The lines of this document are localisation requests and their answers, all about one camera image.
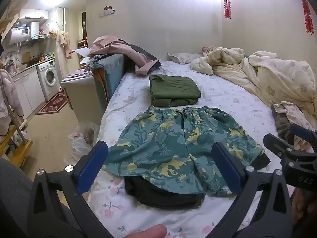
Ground white water heater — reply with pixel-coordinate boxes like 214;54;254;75
5;22;39;45

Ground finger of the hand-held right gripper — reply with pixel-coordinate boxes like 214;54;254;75
263;133;301;165
289;124;317;152

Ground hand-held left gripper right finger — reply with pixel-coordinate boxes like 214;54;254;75
205;142;294;238

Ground bed with floral sheet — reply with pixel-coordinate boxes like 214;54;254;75
88;59;317;238

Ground white wall cabinet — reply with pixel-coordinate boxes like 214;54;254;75
19;9;49;20

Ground pale floral pillow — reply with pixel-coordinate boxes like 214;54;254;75
168;52;203;65

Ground dark grey garment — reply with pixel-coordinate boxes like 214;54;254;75
121;43;161;71

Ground white plastic bag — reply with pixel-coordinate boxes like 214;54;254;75
65;122;101;166

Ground white bear-print cloth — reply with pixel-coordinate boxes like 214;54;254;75
272;101;317;153

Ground person's left hand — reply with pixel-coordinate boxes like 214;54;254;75
123;224;168;238

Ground white paper sheet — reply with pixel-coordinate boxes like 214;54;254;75
69;47;92;65

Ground white washing machine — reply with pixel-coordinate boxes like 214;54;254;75
37;59;61;102

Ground red firecracker wall decoration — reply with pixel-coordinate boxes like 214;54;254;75
294;0;315;35
223;0;232;19

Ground white side cabinet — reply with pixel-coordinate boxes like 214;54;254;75
61;76;99;124

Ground black shorts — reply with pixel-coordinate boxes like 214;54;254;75
124;152;271;210

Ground hanging pink towel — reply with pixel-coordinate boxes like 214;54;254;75
58;31;72;59

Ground green camouflage shorts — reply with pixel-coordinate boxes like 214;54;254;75
103;106;265;197

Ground pink jacket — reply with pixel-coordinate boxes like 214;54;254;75
89;35;162;76

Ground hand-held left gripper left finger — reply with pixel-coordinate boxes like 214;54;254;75
27;140;117;238

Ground red patterned rug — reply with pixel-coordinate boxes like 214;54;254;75
35;91;68;116

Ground wooden staircase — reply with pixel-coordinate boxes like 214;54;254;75
0;0;28;37

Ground yellow wooden stool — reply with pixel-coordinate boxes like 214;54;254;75
0;125;34;166

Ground grey crumpled cloth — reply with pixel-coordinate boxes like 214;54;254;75
271;104;295;144

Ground folded olive green pants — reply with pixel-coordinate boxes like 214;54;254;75
149;74;201;107

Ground hanging plastic bag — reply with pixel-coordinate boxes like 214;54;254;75
46;22;60;34

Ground white kitchen base cabinet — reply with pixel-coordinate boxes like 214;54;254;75
10;67;46;119

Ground person's right hand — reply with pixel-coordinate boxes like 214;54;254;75
292;188;317;227

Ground cream bear-print duvet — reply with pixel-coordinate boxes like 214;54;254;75
190;47;317;119

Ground pink padded coat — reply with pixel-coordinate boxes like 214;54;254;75
0;69;24;127

